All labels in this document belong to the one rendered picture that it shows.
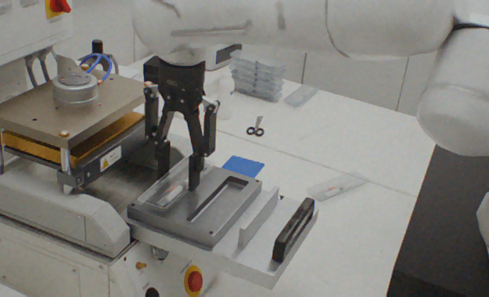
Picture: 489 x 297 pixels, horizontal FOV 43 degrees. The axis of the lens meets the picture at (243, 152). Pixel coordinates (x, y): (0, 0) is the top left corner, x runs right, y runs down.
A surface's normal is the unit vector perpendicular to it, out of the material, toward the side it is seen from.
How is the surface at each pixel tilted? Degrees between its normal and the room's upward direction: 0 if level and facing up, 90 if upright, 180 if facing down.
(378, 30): 109
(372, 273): 0
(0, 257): 90
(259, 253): 0
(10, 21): 90
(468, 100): 59
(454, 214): 46
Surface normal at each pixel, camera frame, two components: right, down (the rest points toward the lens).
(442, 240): -0.26, -0.31
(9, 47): 0.91, 0.27
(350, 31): -0.65, 0.56
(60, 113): 0.09, -0.87
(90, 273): -0.42, 0.41
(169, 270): 0.86, -0.12
